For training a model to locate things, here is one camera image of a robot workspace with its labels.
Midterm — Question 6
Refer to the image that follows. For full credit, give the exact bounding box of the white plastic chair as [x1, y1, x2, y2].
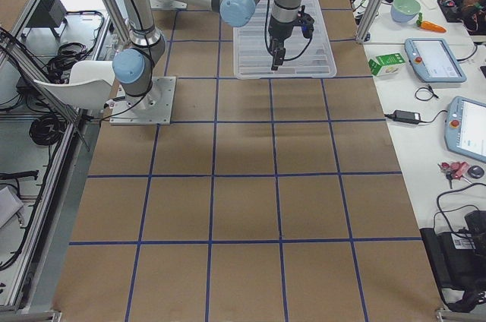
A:
[34, 61, 115, 110]

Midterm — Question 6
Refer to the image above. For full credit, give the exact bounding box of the teach pendant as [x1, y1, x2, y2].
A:
[444, 96, 485, 163]
[404, 38, 467, 84]

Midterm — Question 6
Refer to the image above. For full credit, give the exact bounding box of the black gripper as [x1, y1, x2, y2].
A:
[268, 5, 314, 71]

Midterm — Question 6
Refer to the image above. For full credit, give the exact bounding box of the toy carrot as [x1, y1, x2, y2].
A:
[416, 12, 447, 33]

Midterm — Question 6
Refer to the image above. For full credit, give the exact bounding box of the clear plastic box lid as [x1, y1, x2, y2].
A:
[233, 0, 337, 79]

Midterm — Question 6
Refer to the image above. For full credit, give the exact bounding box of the green white carton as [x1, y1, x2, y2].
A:
[368, 52, 406, 77]

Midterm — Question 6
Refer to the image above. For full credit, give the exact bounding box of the black power adapter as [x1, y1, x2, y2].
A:
[393, 109, 421, 125]

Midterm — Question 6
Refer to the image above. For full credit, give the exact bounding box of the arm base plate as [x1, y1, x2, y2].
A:
[109, 77, 176, 125]

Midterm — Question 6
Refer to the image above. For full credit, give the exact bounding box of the teach pendant near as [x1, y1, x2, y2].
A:
[444, 96, 485, 163]

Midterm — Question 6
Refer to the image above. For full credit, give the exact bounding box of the green bowl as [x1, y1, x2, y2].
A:
[390, 0, 421, 23]

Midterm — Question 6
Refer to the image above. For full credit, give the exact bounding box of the teach pendant far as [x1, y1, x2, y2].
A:
[404, 38, 467, 84]

